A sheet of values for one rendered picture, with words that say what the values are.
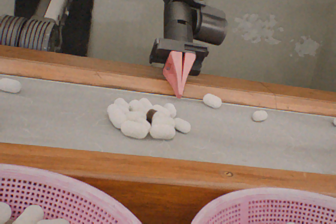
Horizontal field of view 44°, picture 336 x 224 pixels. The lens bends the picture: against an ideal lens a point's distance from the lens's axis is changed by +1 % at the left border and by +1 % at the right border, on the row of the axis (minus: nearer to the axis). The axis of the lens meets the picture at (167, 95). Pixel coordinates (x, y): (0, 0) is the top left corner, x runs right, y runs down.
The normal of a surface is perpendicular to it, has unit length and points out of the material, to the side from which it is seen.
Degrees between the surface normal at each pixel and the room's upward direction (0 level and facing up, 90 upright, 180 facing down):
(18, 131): 0
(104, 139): 0
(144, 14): 90
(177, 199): 90
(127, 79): 45
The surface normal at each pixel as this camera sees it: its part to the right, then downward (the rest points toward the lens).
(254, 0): 0.22, 0.37
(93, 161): 0.18, -0.94
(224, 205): 0.72, 0.07
